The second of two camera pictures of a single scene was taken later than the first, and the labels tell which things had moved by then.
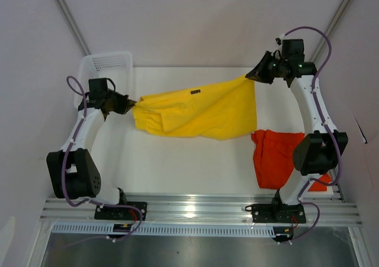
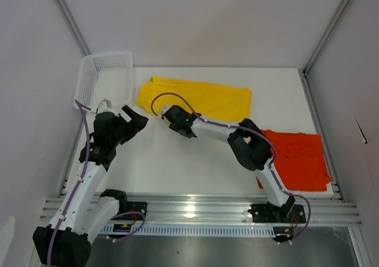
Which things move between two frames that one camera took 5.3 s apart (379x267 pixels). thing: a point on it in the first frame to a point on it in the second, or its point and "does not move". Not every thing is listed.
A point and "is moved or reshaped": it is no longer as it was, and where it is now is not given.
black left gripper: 125,104 to 140,121
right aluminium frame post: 337,14 does not move
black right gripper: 257,73 to 173,127
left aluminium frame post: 66,12 does not move
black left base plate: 116,213 does not move
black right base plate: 276,213 does not move
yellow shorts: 226,111 is moved or reshaped
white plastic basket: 118,67 does not move
